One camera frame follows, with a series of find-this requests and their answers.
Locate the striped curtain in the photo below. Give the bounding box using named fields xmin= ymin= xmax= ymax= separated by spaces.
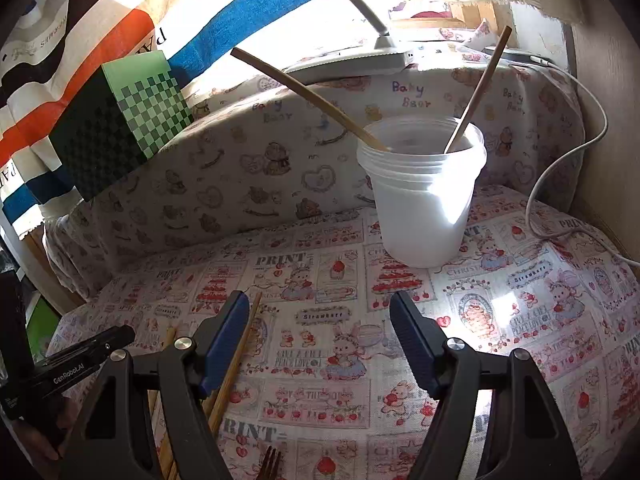
xmin=0 ymin=0 xmax=561 ymax=238

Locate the green storage bin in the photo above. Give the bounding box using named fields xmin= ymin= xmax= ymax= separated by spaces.
xmin=25 ymin=292 xmax=63 ymax=361

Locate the white desk lamp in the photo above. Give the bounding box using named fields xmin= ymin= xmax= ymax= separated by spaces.
xmin=285 ymin=0 xmax=417 ymax=86

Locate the green checkered box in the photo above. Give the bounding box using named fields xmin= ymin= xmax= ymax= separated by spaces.
xmin=48 ymin=51 xmax=195 ymax=203

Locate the white cable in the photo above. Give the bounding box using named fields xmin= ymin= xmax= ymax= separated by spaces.
xmin=525 ymin=52 xmax=640 ymax=268

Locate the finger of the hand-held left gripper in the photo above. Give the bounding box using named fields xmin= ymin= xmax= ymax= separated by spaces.
xmin=70 ymin=325 xmax=137 ymax=367

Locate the strawberry print tablecloth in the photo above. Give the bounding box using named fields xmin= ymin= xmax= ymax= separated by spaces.
xmin=45 ymin=185 xmax=640 ymax=480

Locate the bear print cloth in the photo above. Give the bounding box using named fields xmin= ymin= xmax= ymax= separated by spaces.
xmin=42 ymin=42 xmax=586 ymax=306

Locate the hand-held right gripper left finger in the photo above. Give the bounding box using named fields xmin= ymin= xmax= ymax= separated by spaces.
xmin=59 ymin=290 xmax=251 ymax=480

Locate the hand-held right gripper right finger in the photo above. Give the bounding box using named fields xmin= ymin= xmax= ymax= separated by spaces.
xmin=389 ymin=290 xmax=583 ymax=480

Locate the dark flat device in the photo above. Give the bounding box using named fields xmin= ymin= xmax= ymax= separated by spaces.
xmin=482 ymin=45 xmax=538 ymax=67

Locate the wooden crate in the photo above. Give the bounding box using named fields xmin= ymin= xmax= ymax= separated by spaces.
xmin=447 ymin=0 xmax=511 ymax=28

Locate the person's left hand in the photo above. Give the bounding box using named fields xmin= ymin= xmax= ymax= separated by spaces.
xmin=10 ymin=397 xmax=81 ymax=463

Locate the translucent plastic cup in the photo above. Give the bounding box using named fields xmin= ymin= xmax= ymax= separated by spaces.
xmin=356 ymin=115 xmax=488 ymax=269

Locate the brown fork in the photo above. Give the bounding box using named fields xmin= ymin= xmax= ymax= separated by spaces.
xmin=259 ymin=445 xmax=283 ymax=480

